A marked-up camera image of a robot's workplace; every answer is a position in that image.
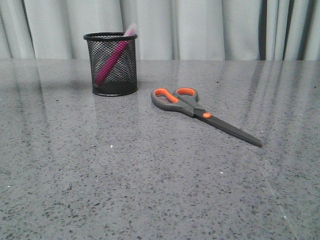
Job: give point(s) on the grey and orange scissors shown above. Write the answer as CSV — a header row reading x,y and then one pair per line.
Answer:
x,y
185,100

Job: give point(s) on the pink highlighter pen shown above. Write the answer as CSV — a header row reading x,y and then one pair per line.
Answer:
x,y
111,62

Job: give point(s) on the black mesh pen holder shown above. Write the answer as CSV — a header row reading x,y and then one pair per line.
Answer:
x,y
123,78

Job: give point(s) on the light grey curtain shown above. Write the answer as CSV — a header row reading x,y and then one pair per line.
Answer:
x,y
167,29

